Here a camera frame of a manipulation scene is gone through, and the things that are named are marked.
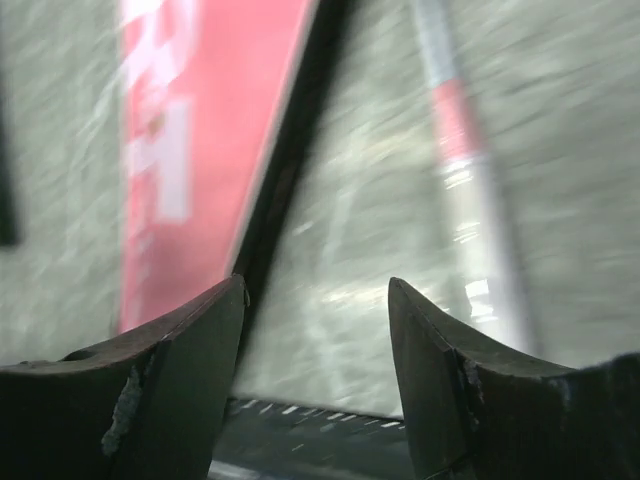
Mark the black shuttlecock tube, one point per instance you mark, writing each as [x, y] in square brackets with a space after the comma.
[9, 222]

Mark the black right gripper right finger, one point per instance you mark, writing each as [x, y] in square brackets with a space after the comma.
[477, 409]

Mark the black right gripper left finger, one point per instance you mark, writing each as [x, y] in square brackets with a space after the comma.
[146, 404]

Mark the pink racket bag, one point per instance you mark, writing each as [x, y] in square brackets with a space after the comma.
[218, 98]

